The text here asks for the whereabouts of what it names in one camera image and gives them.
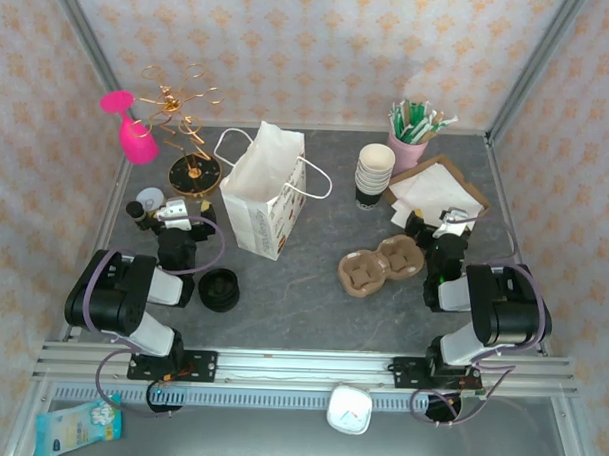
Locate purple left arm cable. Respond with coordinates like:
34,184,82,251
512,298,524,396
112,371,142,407
77,212,229,421

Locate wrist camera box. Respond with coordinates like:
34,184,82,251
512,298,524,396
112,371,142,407
157,196,194,231
432,206,470,240

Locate green white straws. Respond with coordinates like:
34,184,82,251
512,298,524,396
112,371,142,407
386,96,460,147

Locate gold wire glass rack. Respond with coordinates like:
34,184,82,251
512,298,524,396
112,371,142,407
127,60,228,199

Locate pink straw holder cup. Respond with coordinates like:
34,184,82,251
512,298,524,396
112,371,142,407
385,130,430,169

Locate white paper takeout bag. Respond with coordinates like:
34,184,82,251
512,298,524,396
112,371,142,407
210,118,335,264

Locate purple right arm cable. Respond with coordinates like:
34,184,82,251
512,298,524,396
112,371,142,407
410,214,556,431

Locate brown cardboard cup carrier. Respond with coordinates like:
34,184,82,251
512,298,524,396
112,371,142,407
337,232,426,299

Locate stacked paper cups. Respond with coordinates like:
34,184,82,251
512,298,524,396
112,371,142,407
353,143,396,212

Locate blue wet wipes pack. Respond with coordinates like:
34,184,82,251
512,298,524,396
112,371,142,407
33,389,126,456

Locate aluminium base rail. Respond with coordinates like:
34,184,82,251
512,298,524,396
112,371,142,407
31,338,579,399

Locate black cup lid stack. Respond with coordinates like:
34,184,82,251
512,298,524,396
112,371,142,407
194,266,242,315

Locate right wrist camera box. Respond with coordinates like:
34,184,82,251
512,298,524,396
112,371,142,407
432,206,470,240

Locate grey slotted cable duct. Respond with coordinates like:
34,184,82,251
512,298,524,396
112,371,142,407
50,381,463,418

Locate pink plastic wine glass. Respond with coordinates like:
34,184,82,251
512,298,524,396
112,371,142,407
97,89,163,166

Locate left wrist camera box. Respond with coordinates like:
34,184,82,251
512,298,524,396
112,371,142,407
157,196,194,231

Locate aluminium frame post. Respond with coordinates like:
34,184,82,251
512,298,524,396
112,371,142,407
485,0,594,149
40,0,141,133

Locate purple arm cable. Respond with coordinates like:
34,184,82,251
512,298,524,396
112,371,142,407
77,212,229,421
410,214,556,431

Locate white round lid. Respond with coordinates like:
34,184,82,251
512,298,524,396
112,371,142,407
136,185,166,213

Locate brown cardboard napkin tray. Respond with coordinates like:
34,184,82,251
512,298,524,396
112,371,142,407
387,152,492,230

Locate small black cylinder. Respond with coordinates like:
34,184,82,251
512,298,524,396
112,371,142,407
125,200,159,233

